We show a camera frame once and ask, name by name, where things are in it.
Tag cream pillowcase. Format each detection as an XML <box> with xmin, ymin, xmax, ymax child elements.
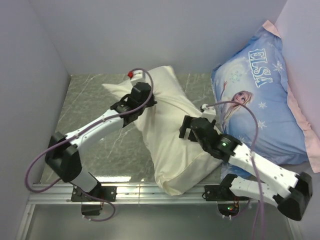
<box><xmin>101</xmin><ymin>65</ymin><xmax>223</xmax><ymax>196</ymax></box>

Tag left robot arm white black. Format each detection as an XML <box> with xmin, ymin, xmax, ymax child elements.
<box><xmin>45</xmin><ymin>82</ymin><xmax>157</xmax><ymax>201</ymax></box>

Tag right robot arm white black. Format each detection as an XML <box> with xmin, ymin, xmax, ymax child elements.
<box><xmin>179</xmin><ymin>115</ymin><xmax>313</xmax><ymax>221</ymax></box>

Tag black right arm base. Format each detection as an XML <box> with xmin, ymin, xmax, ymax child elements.
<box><xmin>201</xmin><ymin>174</ymin><xmax>251</xmax><ymax>221</ymax></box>

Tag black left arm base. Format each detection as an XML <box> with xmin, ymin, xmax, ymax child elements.
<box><xmin>70</xmin><ymin>183</ymin><xmax>117</xmax><ymax>222</ymax></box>

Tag blue Elsa pillow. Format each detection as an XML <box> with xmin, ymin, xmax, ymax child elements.
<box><xmin>211</xmin><ymin>21</ymin><xmax>320</xmax><ymax>173</ymax></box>

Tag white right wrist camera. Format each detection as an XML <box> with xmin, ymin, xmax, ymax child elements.
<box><xmin>200</xmin><ymin>103</ymin><xmax>216</xmax><ymax>123</ymax></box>

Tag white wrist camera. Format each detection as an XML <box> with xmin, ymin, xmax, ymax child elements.
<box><xmin>127</xmin><ymin>70</ymin><xmax>146</xmax><ymax>86</ymax></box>
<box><xmin>200</xmin><ymin>103</ymin><xmax>216</xmax><ymax>123</ymax></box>

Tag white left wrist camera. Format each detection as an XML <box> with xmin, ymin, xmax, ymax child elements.
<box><xmin>127</xmin><ymin>70</ymin><xmax>146</xmax><ymax>86</ymax></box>

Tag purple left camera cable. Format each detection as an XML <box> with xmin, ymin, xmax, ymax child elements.
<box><xmin>24</xmin><ymin>67</ymin><xmax>154</xmax><ymax>223</ymax></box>

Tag aluminium mounting rail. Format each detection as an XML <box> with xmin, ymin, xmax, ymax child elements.
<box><xmin>17</xmin><ymin>182</ymin><xmax>290</xmax><ymax>240</ymax></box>

